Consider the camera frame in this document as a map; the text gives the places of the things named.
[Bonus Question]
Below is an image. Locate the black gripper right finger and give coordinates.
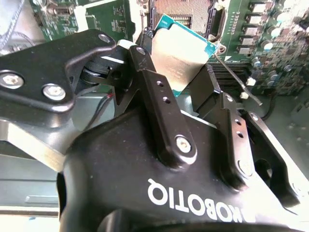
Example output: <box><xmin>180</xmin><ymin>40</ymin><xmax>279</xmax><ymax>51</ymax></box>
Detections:
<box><xmin>189</xmin><ymin>63</ymin><xmax>301</xmax><ymax>210</ymax></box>

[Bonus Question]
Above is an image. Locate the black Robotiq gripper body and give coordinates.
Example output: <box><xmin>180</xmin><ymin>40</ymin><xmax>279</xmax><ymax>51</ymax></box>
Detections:
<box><xmin>56</xmin><ymin>108</ymin><xmax>309</xmax><ymax>232</ymax></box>

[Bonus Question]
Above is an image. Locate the CPU with silver top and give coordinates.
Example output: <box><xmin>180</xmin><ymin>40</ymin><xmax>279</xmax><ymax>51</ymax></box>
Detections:
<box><xmin>151</xmin><ymin>14</ymin><xmax>219</xmax><ymax>97</ymax></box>

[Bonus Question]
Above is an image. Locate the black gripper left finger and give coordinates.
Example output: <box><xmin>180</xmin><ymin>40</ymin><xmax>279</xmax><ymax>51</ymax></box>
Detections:
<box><xmin>0</xmin><ymin>27</ymin><xmax>198</xmax><ymax>171</ymax></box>

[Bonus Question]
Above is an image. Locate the thin metal locking lever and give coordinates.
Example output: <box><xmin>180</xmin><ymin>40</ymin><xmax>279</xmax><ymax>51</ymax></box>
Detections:
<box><xmin>215</xmin><ymin>54</ymin><xmax>263</xmax><ymax>106</ymax></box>

